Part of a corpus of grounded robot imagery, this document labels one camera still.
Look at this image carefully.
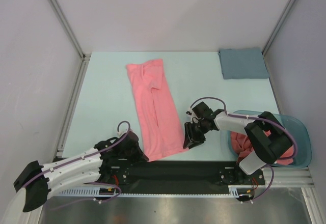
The pink t-shirt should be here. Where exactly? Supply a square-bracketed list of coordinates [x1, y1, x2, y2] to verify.
[231, 132, 294, 165]
[126, 59, 187, 161]

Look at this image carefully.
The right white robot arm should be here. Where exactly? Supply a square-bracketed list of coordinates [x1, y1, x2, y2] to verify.
[184, 108, 297, 184]

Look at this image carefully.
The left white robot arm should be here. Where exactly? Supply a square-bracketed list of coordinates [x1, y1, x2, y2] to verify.
[13, 135, 149, 213]

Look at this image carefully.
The crumpled pink t-shirt in basin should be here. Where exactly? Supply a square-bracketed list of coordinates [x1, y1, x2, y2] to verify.
[231, 132, 294, 165]

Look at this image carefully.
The folded blue-grey t-shirt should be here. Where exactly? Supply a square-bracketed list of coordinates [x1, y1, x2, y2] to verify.
[219, 47, 269, 79]

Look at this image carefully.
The teal plastic basin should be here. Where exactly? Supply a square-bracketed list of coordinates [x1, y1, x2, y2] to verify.
[226, 114, 312, 169]

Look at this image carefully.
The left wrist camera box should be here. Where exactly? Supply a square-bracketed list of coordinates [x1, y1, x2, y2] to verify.
[118, 131, 139, 149]

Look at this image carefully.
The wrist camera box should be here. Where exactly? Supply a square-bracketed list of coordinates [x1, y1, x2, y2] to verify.
[186, 102, 213, 119]
[118, 131, 139, 149]

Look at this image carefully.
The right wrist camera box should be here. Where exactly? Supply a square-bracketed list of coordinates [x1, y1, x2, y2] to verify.
[186, 102, 213, 119]

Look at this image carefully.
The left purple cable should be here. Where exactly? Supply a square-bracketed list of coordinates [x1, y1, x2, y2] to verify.
[19, 121, 132, 211]

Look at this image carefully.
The white slotted cable duct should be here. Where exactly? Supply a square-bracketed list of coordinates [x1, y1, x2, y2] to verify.
[55, 186, 254, 199]

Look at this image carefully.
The left aluminium frame post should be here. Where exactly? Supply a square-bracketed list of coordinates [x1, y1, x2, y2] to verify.
[38, 0, 86, 58]

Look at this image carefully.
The aluminium frame post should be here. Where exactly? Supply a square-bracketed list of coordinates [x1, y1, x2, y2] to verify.
[38, 0, 86, 58]
[262, 0, 298, 56]

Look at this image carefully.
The right aluminium frame post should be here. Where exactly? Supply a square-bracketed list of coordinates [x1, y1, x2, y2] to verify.
[262, 0, 298, 56]

